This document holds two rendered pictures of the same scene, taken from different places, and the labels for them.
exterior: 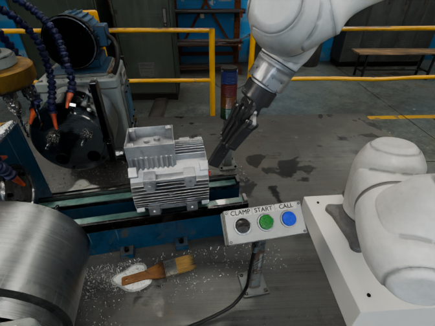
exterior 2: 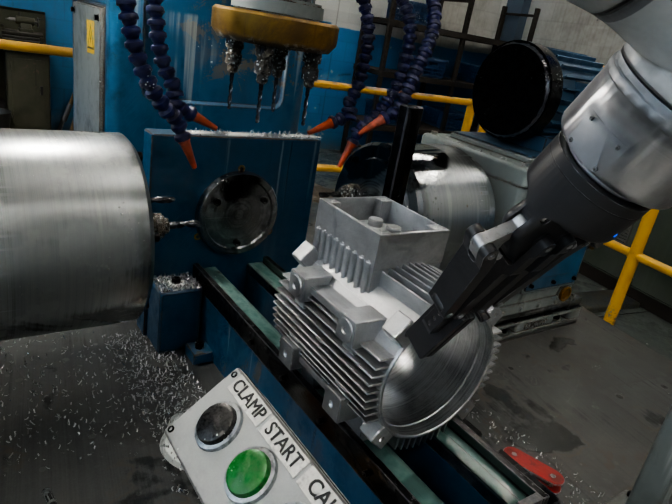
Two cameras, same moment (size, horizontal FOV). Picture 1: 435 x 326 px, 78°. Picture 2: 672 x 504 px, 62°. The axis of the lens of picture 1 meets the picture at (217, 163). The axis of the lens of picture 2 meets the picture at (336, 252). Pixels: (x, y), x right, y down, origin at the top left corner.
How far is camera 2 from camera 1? 0.48 m
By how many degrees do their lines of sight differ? 56
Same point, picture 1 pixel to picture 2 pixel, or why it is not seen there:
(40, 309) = not seen: outside the picture
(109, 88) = (509, 184)
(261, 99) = (547, 184)
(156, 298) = (151, 491)
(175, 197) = (317, 353)
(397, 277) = not seen: outside the picture
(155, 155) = (347, 244)
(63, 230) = (116, 207)
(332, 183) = not seen: outside the picture
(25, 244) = (59, 170)
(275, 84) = (596, 144)
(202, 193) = (358, 389)
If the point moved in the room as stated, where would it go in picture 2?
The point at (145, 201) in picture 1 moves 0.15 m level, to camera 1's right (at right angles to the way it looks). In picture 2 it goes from (283, 318) to (331, 396)
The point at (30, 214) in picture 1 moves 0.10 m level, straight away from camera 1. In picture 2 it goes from (115, 162) to (170, 151)
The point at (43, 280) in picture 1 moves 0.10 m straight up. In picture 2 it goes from (14, 208) to (9, 109)
